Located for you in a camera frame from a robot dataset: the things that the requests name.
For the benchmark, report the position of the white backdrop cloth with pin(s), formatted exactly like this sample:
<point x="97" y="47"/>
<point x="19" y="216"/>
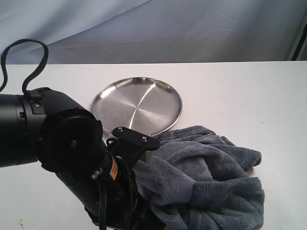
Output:
<point x="156" y="31"/>

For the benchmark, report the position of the grey-blue fluffy towel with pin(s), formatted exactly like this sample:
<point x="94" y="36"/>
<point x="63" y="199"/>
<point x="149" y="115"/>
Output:
<point x="198" y="180"/>

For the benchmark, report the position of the round stainless steel plate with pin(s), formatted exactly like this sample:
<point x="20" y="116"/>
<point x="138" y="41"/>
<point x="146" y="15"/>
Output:
<point x="143" y="104"/>

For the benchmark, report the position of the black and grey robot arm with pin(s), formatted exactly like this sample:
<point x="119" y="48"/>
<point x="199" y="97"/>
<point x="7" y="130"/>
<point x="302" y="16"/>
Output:
<point x="50" y="127"/>

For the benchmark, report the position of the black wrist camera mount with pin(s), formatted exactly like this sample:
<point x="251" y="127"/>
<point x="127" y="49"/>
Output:
<point x="131" y="145"/>

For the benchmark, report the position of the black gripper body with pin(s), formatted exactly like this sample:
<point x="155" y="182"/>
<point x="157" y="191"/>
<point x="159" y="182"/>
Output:
<point x="110" y="195"/>

